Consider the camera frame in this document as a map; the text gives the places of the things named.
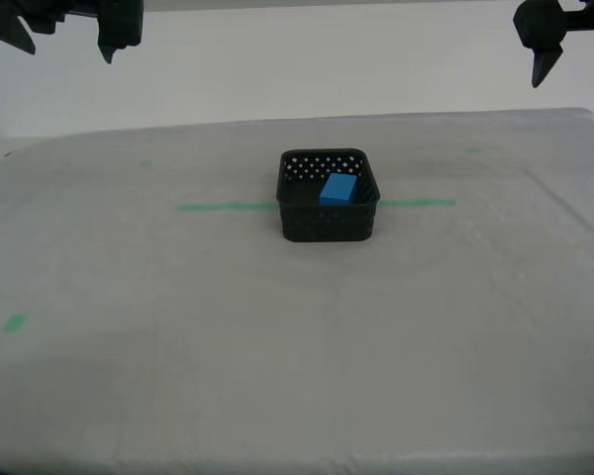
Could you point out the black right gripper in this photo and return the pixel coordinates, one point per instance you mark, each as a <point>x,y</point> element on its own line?
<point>591,20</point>

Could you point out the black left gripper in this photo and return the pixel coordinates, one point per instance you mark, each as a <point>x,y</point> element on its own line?
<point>44,15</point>

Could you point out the blue rectangular block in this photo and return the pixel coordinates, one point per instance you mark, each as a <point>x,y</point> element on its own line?
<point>337,190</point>

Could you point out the black perforated plastic basket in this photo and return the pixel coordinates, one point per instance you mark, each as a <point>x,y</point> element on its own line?
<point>326,225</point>

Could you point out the long green tape strip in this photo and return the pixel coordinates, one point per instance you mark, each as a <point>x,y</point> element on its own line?
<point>218,207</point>

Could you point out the white woven table cloth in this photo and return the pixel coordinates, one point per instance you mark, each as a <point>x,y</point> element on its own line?
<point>297,321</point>

